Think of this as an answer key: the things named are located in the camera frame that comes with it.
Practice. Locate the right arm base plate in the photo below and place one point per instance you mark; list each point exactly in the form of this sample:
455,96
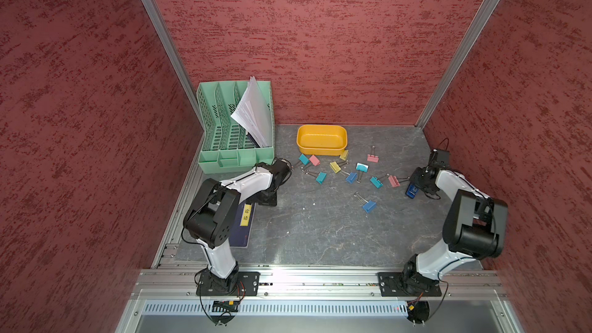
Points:
399,284

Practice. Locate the dark blue notebook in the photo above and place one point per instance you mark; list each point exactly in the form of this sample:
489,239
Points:
241,228

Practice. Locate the blue binder clip front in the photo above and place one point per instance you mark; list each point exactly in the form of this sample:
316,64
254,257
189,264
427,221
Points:
368,205

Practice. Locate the yellow plastic storage box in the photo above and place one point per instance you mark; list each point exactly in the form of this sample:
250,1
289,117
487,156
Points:
322,140

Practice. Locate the pink binder clip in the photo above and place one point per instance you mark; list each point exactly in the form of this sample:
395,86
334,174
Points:
314,160
397,182
372,157

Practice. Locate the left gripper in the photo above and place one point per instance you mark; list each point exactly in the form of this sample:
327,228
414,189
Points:
270,202

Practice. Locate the blue binder clip center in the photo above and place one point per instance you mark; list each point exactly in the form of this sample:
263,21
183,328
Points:
350,177

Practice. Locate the olive yellow binder clip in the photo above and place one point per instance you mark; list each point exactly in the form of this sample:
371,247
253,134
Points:
344,155

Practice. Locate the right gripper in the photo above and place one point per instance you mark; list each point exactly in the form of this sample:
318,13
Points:
415,179

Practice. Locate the teal white binder clip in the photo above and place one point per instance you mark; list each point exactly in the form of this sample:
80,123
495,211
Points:
362,167

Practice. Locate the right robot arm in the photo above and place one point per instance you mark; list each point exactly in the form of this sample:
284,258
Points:
474,229

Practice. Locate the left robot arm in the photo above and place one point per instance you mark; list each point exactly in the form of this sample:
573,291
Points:
211,216

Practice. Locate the pink binder clip back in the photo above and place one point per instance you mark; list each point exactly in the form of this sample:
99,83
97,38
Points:
372,157

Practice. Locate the yellow binder clip center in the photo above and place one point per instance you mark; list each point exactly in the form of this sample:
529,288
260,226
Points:
335,167

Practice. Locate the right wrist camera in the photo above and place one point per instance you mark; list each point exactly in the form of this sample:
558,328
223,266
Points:
440,159

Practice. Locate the white papers in organizer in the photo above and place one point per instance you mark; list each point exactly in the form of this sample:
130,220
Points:
253,114

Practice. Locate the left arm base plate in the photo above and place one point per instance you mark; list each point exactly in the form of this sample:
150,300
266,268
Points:
239,284

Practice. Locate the green plastic desk organizer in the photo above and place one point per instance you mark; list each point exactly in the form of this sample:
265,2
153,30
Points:
226,146

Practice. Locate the blue binder clip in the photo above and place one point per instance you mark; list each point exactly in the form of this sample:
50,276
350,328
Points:
350,177
368,205

